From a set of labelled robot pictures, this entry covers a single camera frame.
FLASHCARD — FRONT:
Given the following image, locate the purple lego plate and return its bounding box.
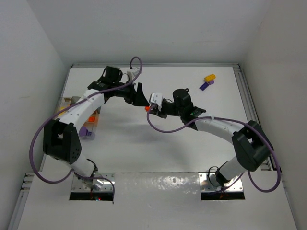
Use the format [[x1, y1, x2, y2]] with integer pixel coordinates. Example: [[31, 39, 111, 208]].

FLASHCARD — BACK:
[[199, 80, 214, 91]]

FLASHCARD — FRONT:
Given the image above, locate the small orange lego brick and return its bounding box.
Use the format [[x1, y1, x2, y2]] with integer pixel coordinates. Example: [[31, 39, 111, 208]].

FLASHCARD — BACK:
[[88, 116, 95, 122]]

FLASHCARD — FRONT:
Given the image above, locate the yellow lego brick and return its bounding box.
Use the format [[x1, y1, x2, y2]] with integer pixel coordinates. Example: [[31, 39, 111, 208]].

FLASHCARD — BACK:
[[204, 74, 216, 82]]

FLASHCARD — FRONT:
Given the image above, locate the purple arch lego brick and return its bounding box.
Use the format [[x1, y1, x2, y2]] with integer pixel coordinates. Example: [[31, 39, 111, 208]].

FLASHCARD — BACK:
[[79, 126, 92, 137]]

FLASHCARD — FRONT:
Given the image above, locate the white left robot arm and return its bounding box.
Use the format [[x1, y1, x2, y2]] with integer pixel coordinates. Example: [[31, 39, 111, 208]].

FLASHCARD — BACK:
[[43, 66, 149, 177]]

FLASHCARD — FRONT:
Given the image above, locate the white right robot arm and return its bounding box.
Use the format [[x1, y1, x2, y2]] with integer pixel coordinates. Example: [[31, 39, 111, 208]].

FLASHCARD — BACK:
[[147, 89, 273, 187]]

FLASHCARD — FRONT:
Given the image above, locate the clear transparent container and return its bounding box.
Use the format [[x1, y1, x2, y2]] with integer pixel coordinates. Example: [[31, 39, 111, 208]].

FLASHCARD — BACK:
[[79, 126, 95, 140]]

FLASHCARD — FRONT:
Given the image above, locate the clear container far left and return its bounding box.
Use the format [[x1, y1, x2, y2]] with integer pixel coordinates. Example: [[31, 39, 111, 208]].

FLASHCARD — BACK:
[[55, 96, 80, 113]]

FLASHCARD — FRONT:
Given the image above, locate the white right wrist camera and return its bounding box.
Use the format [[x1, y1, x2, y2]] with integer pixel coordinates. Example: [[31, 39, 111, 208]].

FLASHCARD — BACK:
[[149, 93, 163, 106]]

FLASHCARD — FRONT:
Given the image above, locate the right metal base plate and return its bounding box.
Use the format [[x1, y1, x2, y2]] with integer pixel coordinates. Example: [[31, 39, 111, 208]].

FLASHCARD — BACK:
[[198, 172, 244, 192]]

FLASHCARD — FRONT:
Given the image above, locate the metal base plate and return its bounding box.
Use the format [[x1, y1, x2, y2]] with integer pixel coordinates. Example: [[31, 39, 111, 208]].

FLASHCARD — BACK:
[[198, 172, 244, 192], [71, 172, 115, 193]]

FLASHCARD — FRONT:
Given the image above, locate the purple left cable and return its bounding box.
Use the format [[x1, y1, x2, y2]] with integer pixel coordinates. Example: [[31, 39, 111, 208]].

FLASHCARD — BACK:
[[29, 56, 143, 199]]

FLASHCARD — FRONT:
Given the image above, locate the purple cable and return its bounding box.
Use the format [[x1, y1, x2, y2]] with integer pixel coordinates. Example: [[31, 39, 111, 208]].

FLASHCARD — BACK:
[[29, 56, 143, 199], [146, 105, 281, 193]]

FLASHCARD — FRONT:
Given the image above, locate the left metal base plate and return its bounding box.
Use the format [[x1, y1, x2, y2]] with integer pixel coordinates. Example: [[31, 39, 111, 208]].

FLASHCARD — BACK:
[[71, 172, 115, 193]]

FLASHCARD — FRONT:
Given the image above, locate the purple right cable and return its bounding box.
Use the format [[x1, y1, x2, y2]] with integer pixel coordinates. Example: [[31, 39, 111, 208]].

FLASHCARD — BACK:
[[146, 105, 281, 193]]

